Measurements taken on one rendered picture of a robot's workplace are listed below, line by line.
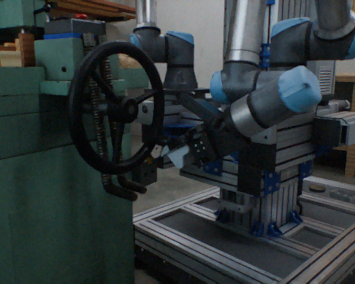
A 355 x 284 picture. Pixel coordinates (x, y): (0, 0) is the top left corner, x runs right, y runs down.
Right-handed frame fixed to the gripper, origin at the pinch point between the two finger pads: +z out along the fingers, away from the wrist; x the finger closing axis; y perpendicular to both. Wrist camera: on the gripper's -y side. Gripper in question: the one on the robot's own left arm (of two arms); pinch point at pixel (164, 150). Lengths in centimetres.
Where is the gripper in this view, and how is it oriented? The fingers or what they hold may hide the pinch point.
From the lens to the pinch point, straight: 81.4
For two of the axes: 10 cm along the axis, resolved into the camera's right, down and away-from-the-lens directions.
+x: 5.6, -1.6, 8.1
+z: -7.1, 4.0, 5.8
